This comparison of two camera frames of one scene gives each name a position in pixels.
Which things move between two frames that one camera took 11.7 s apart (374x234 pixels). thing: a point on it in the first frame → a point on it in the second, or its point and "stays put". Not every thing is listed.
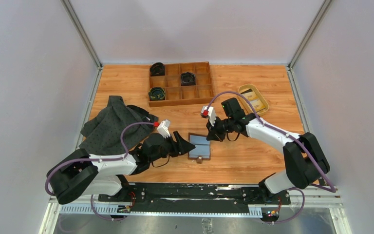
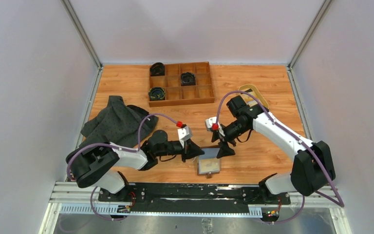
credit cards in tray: x=257 y=104 stays put
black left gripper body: x=168 y=147 stays put
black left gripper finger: x=181 y=146 → x=191 y=150
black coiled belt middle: x=188 y=79 stays put
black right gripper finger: x=215 y=134 → x=224 y=150
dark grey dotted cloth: x=102 y=135 stays put
